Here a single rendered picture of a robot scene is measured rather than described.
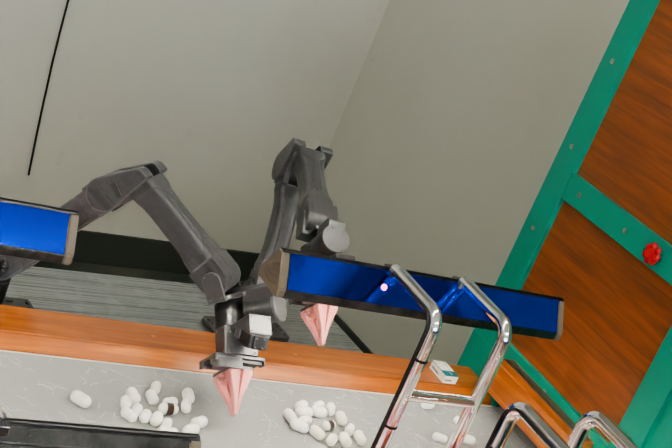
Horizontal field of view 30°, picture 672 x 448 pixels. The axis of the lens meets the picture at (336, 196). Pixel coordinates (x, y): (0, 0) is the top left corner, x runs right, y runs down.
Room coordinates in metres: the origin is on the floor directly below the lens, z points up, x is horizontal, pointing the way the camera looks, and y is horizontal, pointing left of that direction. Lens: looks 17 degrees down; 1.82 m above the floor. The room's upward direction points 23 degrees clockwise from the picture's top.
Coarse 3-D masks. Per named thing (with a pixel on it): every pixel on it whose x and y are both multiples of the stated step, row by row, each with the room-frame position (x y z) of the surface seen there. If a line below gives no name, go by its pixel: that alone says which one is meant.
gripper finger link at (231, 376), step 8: (232, 368) 1.98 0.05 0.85; (216, 376) 2.00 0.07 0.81; (224, 376) 1.99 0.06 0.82; (232, 376) 1.98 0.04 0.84; (216, 384) 2.00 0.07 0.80; (224, 384) 2.00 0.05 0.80; (232, 384) 1.97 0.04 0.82; (224, 392) 1.99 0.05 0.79; (232, 392) 1.97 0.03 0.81; (224, 400) 1.99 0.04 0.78; (232, 400) 1.97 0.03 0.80; (232, 408) 1.96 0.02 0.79
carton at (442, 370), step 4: (432, 364) 2.52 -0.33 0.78; (436, 364) 2.51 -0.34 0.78; (440, 364) 2.52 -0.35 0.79; (444, 364) 2.52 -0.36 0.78; (432, 368) 2.51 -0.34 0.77; (436, 368) 2.50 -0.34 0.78; (440, 368) 2.50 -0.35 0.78; (444, 368) 2.50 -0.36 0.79; (448, 368) 2.51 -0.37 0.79; (436, 372) 2.50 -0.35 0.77; (440, 372) 2.49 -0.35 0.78; (444, 372) 2.48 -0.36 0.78; (448, 372) 2.49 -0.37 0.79; (452, 372) 2.50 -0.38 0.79; (440, 376) 2.48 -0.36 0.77; (444, 376) 2.48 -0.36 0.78; (448, 376) 2.48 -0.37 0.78; (452, 376) 2.48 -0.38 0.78; (456, 376) 2.49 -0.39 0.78; (444, 380) 2.47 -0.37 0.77; (448, 380) 2.48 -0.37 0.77; (452, 380) 2.49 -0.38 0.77; (456, 380) 2.49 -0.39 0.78
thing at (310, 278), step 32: (288, 256) 1.91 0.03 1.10; (320, 256) 1.95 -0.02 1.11; (288, 288) 1.89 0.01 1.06; (320, 288) 1.93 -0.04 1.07; (352, 288) 1.97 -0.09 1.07; (384, 288) 2.01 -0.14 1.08; (448, 288) 2.09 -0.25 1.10; (480, 288) 2.14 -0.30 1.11; (448, 320) 2.08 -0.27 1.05; (480, 320) 2.11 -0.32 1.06; (512, 320) 2.16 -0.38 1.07; (544, 320) 2.20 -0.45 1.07
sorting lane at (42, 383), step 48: (0, 384) 1.82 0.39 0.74; (48, 384) 1.88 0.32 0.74; (96, 384) 1.94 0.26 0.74; (144, 384) 2.01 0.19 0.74; (192, 384) 2.08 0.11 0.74; (288, 384) 2.23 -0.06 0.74; (240, 432) 1.98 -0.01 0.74; (288, 432) 2.05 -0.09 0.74; (336, 432) 2.12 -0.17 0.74; (432, 432) 2.28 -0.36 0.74; (480, 432) 2.37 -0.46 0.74
